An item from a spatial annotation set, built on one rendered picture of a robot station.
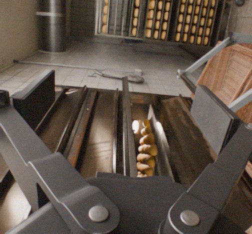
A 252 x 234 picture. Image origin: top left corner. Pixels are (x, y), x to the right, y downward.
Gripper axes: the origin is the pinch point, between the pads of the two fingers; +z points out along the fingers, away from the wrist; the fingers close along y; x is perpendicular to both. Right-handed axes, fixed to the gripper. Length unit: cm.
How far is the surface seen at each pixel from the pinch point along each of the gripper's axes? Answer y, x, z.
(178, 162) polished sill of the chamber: 33, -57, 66
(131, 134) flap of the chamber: 8, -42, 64
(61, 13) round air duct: -79, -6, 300
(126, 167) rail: 6, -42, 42
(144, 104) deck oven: 26, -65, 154
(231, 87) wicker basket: 90, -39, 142
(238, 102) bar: 38, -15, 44
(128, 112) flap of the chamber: 8, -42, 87
